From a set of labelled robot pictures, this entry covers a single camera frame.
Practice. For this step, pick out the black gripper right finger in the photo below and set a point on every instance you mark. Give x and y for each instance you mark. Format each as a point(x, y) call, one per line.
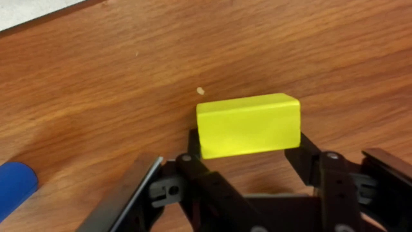
point(378, 187)

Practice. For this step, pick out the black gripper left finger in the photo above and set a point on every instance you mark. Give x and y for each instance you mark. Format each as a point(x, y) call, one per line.
point(208, 202)

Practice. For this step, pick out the yellow rectangular block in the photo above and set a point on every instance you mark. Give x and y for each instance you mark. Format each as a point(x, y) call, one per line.
point(248, 125)

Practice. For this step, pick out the blue cylinder block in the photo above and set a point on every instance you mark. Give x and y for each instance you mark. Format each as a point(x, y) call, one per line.
point(17, 183)

